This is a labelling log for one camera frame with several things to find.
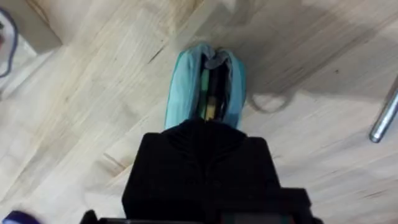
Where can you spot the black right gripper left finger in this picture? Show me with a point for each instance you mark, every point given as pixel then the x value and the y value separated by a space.
pixel 168 174

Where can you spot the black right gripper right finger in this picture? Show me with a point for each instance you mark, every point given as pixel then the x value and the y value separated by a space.
pixel 239 168

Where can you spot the light blue zip bag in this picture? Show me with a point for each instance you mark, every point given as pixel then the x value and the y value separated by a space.
pixel 183 87

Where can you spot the silver metal pen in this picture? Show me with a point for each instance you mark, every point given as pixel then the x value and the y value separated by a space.
pixel 385 118

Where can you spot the beige cardboard box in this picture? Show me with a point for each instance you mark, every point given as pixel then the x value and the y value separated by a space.
pixel 34 25

